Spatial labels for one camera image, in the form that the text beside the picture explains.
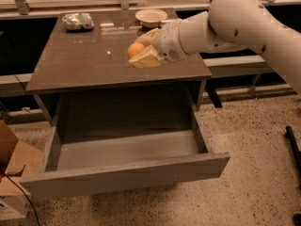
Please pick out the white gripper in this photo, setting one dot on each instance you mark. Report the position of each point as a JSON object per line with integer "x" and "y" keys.
{"x": 168, "y": 40}

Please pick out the green white snack bag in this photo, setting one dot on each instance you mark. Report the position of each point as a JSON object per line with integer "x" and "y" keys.
{"x": 77, "y": 21}

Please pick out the grey cabinet with glossy top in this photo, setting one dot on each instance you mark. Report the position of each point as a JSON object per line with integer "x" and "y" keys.
{"x": 97, "y": 59}

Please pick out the brown cardboard box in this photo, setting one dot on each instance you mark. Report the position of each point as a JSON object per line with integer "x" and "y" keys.
{"x": 17, "y": 159}

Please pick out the grey open drawer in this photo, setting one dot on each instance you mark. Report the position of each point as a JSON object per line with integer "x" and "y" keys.
{"x": 118, "y": 139}

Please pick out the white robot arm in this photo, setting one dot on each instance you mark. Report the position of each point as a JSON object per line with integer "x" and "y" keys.
{"x": 228, "y": 25}

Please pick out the orange fruit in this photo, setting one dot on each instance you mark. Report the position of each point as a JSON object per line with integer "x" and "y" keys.
{"x": 135, "y": 48}

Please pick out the black floor stand leg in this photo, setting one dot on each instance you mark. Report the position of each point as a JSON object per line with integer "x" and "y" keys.
{"x": 297, "y": 159}

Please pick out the white ceramic bowl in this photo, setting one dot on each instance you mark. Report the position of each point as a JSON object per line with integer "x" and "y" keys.
{"x": 150, "y": 18}

